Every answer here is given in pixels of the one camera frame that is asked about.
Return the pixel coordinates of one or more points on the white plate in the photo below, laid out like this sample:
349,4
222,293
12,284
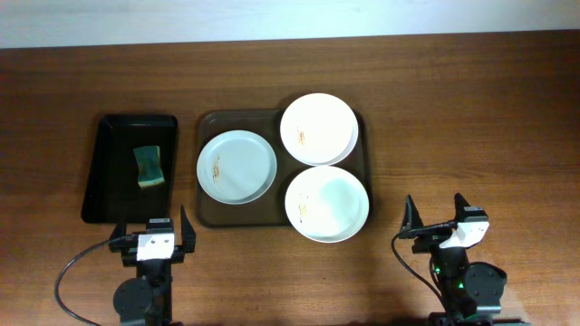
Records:
327,204
236,167
319,129

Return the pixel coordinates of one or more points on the black tray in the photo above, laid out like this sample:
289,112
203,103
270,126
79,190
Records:
112,185

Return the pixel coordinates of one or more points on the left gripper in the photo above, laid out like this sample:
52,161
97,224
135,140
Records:
120,244

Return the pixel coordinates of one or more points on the green yellow sponge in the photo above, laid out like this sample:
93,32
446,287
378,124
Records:
149,166

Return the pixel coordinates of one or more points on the white plate top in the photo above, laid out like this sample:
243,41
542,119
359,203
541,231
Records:
319,129

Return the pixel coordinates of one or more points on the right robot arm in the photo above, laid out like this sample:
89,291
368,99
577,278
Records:
469,292

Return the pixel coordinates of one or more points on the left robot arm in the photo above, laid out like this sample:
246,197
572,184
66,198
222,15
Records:
146,299

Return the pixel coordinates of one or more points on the white plate bottom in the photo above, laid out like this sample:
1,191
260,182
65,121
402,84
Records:
327,204

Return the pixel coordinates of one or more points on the brown serving tray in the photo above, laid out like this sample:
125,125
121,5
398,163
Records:
269,209

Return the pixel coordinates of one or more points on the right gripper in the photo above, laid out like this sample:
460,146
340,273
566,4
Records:
430,237

